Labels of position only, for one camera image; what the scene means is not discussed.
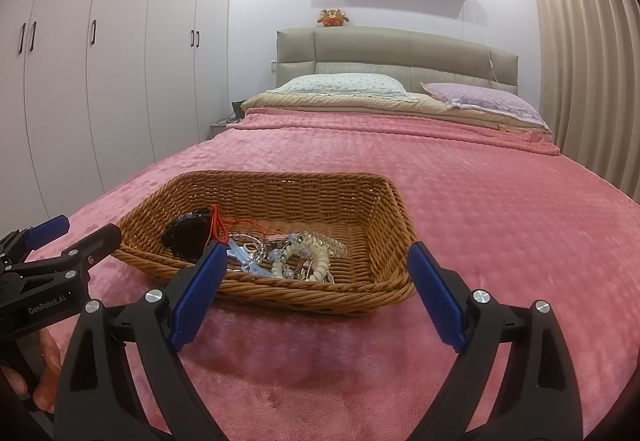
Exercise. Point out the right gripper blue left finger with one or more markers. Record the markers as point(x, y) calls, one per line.
point(191, 293)

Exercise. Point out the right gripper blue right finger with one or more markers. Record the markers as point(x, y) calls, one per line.
point(442, 294)

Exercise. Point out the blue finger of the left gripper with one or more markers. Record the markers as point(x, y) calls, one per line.
point(46, 232)
point(91, 250)

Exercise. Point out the black wrist watch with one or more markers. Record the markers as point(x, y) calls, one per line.
point(188, 236)

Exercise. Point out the light blue plastic headband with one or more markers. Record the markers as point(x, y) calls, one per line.
point(246, 261)

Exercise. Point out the silver flower charm jewelry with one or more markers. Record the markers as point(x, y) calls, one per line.
point(288, 260)

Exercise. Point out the left hand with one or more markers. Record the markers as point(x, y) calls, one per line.
point(47, 371)

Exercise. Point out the pink plush blanket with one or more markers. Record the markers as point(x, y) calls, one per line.
point(521, 225)

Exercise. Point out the brown wicker basket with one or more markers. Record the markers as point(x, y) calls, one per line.
point(363, 211)

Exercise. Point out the grey bedside table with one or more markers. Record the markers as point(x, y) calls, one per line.
point(219, 127)

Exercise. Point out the dark bag on nightstand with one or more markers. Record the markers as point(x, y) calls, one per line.
point(238, 111)

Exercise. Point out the white wardrobe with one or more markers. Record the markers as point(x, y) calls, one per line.
point(95, 91)

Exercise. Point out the lilac pillow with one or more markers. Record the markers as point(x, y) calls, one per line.
point(498, 102)

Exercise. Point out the beige quilt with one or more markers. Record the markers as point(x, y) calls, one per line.
point(416, 105)

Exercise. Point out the white dotted pillow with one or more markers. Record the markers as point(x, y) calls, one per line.
point(344, 83)

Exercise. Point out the beige padded headboard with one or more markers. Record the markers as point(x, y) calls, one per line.
point(413, 58)

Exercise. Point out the orange plush toy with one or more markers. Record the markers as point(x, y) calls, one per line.
point(332, 17)

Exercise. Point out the beige curtain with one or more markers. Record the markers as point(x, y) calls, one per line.
point(589, 91)

